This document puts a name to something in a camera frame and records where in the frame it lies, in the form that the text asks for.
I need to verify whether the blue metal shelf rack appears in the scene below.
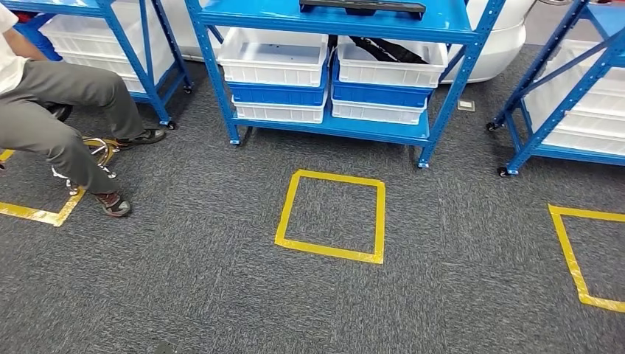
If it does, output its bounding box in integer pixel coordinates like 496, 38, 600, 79
184, 0, 508, 170
486, 0, 625, 178
0, 0, 194, 131

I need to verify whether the long black plastic part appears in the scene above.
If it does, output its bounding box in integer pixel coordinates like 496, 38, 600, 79
298, 0, 427, 21

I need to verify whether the black curved plastic strip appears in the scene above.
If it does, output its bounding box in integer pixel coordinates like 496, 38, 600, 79
349, 36, 430, 65

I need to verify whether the large white storage bin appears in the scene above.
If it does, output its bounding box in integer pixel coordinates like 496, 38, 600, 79
523, 77, 625, 140
60, 49, 175, 94
38, 0, 172, 67
556, 38, 625, 94
540, 128, 625, 157

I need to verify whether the chrome base stool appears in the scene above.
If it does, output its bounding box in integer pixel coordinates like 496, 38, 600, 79
46, 103, 121, 196

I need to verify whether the white vehicle body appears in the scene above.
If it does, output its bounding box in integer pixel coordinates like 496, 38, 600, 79
161, 0, 537, 85

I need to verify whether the person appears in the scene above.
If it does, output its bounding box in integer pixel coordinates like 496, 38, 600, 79
0, 2, 167, 219

